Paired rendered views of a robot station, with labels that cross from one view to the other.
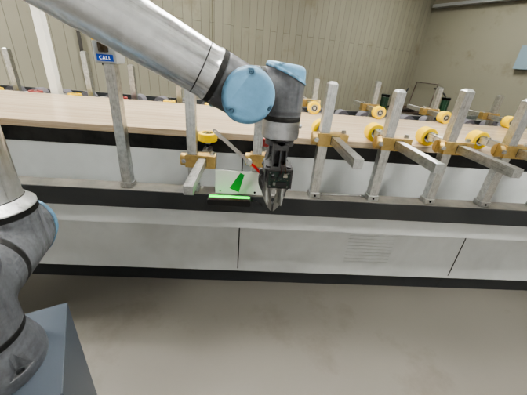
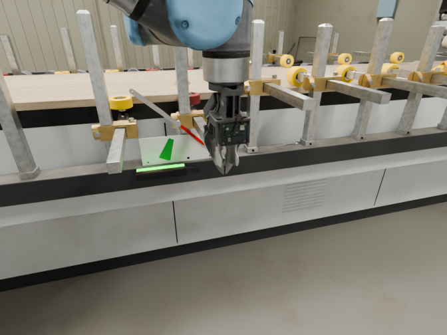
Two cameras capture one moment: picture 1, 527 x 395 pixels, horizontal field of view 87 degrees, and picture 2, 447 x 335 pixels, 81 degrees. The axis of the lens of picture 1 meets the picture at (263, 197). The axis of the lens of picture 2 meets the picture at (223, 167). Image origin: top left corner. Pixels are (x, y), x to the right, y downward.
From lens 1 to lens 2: 0.20 m
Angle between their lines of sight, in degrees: 10
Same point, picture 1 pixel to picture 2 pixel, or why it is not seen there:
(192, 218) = (120, 200)
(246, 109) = (207, 21)
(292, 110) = (242, 40)
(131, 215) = (40, 211)
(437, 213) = (369, 148)
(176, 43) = not seen: outside the picture
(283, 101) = not seen: hidden behind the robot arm
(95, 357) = not seen: outside the picture
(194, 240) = (123, 223)
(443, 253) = (368, 185)
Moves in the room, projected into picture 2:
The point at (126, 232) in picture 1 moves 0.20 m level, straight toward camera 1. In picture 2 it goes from (38, 231) to (48, 257)
